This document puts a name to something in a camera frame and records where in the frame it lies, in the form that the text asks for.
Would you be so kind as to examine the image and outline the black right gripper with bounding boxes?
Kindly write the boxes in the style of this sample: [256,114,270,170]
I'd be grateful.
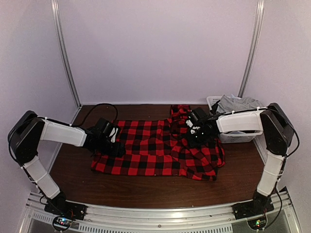
[186,128,212,148]

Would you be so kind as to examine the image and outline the aluminium corner post left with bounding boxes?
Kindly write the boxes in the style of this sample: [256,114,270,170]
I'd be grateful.
[51,0,82,108]

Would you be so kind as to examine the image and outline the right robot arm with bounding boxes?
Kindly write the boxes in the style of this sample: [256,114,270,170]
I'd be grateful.
[186,103,297,215]

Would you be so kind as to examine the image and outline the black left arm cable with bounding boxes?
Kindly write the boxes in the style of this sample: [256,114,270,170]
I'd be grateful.
[71,103,119,128]

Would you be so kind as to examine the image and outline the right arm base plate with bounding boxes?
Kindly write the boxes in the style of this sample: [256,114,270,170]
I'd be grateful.
[232,198,275,219]

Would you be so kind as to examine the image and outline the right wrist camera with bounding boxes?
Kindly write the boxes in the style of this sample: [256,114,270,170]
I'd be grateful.
[186,107,207,134]

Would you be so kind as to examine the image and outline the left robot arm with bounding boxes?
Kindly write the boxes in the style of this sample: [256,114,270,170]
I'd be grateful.
[7,110,125,216]

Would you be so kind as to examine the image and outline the grey shirt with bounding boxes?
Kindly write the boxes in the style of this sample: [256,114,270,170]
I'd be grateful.
[218,96,264,113]

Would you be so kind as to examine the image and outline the left circuit board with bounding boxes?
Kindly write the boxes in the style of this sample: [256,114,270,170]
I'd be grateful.
[52,216,72,232]

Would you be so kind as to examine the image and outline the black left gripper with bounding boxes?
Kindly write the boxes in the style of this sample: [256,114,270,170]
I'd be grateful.
[97,137,126,157]

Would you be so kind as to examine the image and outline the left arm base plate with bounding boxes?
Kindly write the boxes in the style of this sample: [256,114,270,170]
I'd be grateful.
[44,198,87,220]

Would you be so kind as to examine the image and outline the circuit board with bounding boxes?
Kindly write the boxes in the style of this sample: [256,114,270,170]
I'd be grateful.
[247,216,267,231]
[52,216,72,232]

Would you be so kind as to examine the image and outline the right circuit board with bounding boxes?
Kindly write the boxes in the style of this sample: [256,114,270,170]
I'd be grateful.
[247,216,267,231]

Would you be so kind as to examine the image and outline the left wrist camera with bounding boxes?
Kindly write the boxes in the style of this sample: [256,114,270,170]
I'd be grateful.
[93,118,121,143]

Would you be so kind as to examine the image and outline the aluminium corner post right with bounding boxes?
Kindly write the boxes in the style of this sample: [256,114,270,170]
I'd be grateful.
[238,0,265,98]

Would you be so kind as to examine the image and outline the red black plaid shirt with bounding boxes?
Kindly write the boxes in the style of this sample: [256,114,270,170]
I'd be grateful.
[91,105,225,181]

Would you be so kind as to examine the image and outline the white plastic laundry basket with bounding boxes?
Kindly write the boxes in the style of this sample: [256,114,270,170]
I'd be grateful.
[207,96,263,143]

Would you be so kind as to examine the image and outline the aluminium front rail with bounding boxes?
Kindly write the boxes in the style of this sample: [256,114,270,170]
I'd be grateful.
[23,186,302,233]

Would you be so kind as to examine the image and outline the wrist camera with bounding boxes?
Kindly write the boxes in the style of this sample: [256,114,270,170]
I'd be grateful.
[93,118,121,143]
[186,107,207,134]

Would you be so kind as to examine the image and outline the aluminium corner post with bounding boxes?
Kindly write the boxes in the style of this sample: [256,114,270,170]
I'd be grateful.
[51,0,82,108]
[238,0,265,98]

